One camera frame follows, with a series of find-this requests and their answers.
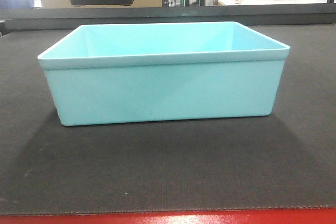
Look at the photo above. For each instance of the light blue plastic bin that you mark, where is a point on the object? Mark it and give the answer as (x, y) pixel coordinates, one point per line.
(119, 73)

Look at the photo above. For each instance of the black conveyor belt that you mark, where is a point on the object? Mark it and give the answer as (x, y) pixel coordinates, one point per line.
(281, 161)

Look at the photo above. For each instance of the red conveyor front edge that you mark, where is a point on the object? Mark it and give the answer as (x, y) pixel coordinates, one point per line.
(317, 215)

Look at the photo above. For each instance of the white background table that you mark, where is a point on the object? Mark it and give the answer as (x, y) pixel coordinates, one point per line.
(268, 2)

